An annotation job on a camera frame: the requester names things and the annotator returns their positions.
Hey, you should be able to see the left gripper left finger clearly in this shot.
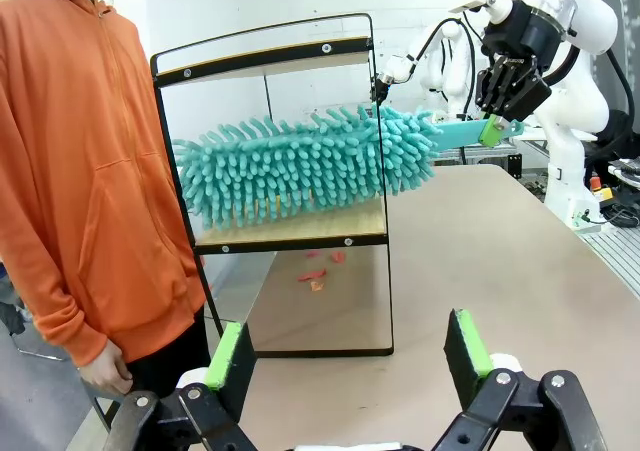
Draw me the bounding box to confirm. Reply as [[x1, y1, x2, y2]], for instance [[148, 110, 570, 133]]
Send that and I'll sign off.
[[113, 322, 259, 451]]

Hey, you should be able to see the person's right forearm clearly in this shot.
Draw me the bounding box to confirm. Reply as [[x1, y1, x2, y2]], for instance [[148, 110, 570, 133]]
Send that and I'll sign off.
[[0, 185, 120, 368]]

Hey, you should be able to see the person's right hand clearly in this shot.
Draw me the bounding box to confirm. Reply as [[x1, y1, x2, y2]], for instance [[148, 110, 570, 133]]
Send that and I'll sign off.
[[77, 342, 136, 398]]

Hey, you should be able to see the red emergency stop button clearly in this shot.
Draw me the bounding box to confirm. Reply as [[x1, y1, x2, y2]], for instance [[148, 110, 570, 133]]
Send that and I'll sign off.
[[590, 174, 615, 206]]

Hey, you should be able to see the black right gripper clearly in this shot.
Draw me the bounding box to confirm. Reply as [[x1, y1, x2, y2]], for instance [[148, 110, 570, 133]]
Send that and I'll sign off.
[[473, 0, 570, 148]]

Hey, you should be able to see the teal microfiber duster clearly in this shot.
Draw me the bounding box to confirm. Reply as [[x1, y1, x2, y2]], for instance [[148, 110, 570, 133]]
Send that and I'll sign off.
[[171, 102, 527, 233]]

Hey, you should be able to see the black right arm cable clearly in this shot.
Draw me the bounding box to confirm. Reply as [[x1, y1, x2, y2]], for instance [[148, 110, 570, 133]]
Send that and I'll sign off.
[[548, 39, 632, 123]]

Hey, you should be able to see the aluminium profile workbench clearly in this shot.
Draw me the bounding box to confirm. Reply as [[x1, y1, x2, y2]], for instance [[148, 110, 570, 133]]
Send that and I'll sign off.
[[508, 134, 640, 295]]

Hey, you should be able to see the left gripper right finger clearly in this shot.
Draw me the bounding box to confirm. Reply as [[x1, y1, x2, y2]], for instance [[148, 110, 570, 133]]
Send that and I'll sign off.
[[433, 308, 609, 451]]

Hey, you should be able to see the person in orange hoodie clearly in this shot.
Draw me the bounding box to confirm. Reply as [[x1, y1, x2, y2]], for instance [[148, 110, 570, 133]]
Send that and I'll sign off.
[[0, 0, 213, 413]]

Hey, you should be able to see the black frame wooden shelf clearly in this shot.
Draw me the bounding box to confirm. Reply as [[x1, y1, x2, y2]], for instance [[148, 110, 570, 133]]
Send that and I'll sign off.
[[149, 12, 398, 359]]

